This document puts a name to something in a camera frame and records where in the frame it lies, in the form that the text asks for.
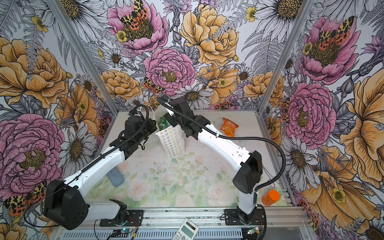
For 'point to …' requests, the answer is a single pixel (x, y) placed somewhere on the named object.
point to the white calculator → (188, 231)
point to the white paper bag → (173, 138)
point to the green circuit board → (122, 233)
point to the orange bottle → (270, 197)
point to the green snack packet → (163, 123)
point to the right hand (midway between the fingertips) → (173, 112)
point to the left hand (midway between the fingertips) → (157, 125)
